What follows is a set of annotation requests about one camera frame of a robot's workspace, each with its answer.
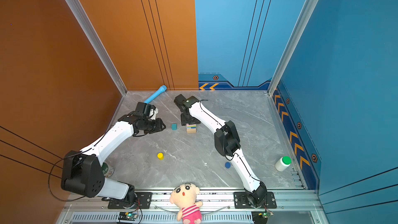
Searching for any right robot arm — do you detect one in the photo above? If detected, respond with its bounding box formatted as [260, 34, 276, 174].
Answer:
[174, 94, 268, 208]

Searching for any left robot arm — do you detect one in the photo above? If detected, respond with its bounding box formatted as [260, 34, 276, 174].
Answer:
[61, 102, 166, 204]

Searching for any yellow cylinder block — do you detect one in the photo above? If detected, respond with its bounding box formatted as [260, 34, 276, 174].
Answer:
[157, 152, 164, 160]

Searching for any cyan toy microphone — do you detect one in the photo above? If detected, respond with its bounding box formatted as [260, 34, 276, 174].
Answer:
[144, 85, 167, 104]

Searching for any white tape roll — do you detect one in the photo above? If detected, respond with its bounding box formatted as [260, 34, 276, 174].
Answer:
[102, 162, 115, 178]

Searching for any plush doll pink shirt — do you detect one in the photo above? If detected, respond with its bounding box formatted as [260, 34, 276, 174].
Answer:
[170, 183, 203, 224]

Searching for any left circuit board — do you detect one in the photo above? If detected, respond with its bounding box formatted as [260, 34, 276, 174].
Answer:
[118, 212, 139, 224]

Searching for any circuit board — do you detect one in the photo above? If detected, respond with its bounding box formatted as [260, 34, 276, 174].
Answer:
[118, 212, 139, 224]
[251, 211, 274, 224]

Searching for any white bottle green cap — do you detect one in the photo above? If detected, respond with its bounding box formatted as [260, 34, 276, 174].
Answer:
[275, 156, 292, 172]

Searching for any right circuit board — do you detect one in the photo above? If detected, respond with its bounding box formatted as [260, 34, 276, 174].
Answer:
[251, 211, 274, 224]

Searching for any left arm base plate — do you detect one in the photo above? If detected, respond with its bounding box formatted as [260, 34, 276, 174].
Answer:
[107, 192, 152, 209]

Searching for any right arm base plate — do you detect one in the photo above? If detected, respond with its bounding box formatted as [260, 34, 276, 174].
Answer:
[233, 191, 277, 209]

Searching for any aluminium front rail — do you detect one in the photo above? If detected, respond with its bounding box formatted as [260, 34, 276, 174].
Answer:
[56, 188, 329, 224]

